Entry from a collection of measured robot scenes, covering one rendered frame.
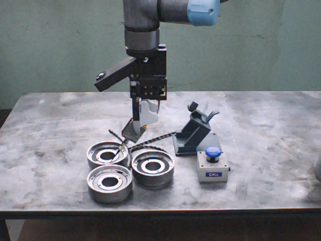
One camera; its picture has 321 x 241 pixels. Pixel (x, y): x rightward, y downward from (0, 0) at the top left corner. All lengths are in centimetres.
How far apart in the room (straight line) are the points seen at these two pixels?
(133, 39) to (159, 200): 37
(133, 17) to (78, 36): 179
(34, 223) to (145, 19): 75
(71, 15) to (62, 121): 136
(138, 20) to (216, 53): 182
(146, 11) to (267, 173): 51
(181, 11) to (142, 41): 11
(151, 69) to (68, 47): 178
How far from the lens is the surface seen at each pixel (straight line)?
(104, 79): 92
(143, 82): 90
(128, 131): 99
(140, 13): 85
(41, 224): 133
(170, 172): 101
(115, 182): 102
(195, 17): 82
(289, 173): 111
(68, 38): 265
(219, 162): 103
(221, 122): 128
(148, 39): 87
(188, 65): 266
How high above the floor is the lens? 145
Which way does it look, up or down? 31 degrees down
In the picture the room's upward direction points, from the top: straight up
